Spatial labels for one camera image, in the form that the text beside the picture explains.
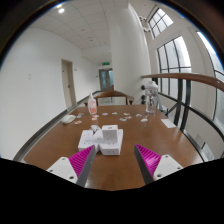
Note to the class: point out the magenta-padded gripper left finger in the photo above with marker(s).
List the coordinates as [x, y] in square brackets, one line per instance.
[60, 166]

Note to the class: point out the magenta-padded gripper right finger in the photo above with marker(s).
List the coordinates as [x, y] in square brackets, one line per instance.
[168, 165]

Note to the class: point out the white charger block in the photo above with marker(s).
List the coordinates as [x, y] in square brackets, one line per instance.
[110, 133]

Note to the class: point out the white power strip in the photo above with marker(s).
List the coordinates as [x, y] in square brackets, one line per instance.
[87, 140]

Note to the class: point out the small pink sticker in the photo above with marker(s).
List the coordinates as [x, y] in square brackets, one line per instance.
[77, 122]

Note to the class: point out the white computer mouse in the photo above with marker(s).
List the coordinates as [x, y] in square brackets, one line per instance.
[68, 119]

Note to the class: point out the small colourful sticker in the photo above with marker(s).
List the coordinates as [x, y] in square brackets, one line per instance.
[123, 119]
[114, 113]
[80, 114]
[128, 117]
[105, 114]
[144, 120]
[79, 117]
[126, 114]
[138, 115]
[95, 116]

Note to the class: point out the white pump bottle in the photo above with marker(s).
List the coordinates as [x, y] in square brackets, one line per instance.
[92, 107]

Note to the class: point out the clear plastic water bottle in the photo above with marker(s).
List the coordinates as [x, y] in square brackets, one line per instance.
[151, 98]

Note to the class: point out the large side window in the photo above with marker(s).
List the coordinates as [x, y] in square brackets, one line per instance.
[218, 100]

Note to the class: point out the beige door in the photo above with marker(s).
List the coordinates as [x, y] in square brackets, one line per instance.
[68, 83]

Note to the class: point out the wooden handrail black railing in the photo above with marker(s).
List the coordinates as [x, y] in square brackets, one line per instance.
[186, 77]

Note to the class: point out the wooden chair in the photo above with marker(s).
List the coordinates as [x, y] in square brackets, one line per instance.
[113, 93]

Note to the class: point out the grey double door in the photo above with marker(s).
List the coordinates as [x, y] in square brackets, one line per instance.
[106, 80]

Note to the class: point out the tall arched window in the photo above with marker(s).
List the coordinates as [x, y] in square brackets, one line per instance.
[175, 63]

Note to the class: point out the green exit sign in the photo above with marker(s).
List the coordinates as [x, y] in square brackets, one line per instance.
[105, 63]

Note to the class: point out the small gridded window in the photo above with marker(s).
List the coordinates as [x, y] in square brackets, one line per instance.
[160, 21]

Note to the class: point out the round ceiling light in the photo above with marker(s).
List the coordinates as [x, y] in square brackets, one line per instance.
[61, 10]

